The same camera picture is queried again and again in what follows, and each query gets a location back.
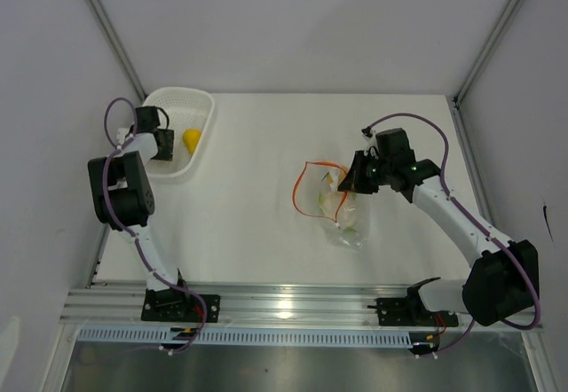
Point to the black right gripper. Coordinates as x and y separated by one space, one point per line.
354 181

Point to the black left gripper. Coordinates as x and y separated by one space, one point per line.
166 154

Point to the white cauliflower with green leaves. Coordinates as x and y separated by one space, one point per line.
340 207

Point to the yellow orange round fruit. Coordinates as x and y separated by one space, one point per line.
191 139

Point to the clear zip bag orange zipper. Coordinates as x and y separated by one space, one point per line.
305 202

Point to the orange fruit with leaf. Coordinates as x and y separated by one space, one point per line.
346 182

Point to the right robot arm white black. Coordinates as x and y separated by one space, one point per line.
503 275

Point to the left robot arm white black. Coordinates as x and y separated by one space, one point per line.
124 200

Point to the white perforated plastic basket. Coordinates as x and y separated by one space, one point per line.
187 109

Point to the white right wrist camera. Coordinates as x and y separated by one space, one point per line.
371 143

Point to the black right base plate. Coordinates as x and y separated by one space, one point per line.
409 311

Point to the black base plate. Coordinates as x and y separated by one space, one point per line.
409 311
199 305

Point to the left aluminium frame post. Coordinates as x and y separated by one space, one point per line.
114 42

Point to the aluminium frame post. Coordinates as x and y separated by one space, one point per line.
497 31
114 42

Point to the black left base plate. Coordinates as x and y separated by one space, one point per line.
199 305

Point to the aluminium mounting rail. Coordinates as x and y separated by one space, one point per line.
252 306

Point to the white slotted cable duct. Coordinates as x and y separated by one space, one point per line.
211 335

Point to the right aluminium frame post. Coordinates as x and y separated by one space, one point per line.
497 31

